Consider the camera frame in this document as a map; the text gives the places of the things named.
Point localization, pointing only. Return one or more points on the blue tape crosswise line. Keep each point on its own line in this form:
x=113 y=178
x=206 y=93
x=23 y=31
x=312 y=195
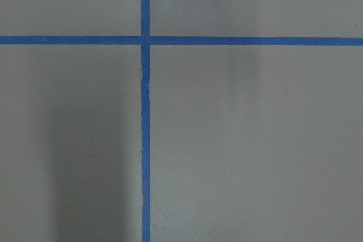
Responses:
x=181 y=40

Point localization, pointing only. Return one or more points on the blue tape lengthwise line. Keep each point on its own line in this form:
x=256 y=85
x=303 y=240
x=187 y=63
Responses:
x=145 y=118

